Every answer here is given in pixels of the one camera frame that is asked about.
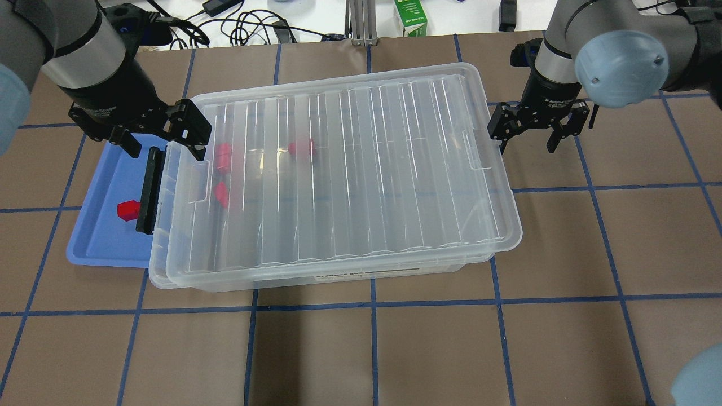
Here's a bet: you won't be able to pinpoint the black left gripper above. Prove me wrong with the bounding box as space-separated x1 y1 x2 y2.
69 93 212 161

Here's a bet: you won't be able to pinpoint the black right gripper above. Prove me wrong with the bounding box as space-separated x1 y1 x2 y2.
488 82 591 154

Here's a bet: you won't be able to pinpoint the clear plastic box lid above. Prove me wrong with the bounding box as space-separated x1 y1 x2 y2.
148 63 522 292

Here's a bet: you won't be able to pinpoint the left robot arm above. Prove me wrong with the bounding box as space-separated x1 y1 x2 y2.
1 1 212 161

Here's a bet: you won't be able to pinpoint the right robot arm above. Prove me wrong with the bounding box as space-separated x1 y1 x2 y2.
487 1 721 153

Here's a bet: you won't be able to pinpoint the red block upper pair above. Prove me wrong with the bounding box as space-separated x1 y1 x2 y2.
214 142 232 174

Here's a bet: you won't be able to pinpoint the clear plastic storage box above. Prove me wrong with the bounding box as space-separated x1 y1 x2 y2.
149 138 505 292

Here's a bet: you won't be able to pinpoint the black power adapter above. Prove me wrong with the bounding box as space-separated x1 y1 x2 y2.
202 0 244 16

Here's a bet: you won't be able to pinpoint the green white carton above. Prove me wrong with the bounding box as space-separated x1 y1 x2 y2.
393 0 429 38

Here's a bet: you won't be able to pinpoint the black box latch handle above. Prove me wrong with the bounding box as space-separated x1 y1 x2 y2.
135 146 166 235

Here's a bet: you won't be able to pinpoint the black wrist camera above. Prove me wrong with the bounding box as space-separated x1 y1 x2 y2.
104 3 173 46

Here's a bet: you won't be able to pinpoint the black tangled cables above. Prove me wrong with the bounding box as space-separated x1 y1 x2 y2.
169 5 345 50

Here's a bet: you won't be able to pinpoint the aluminium frame post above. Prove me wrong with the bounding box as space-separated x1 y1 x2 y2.
345 1 377 46

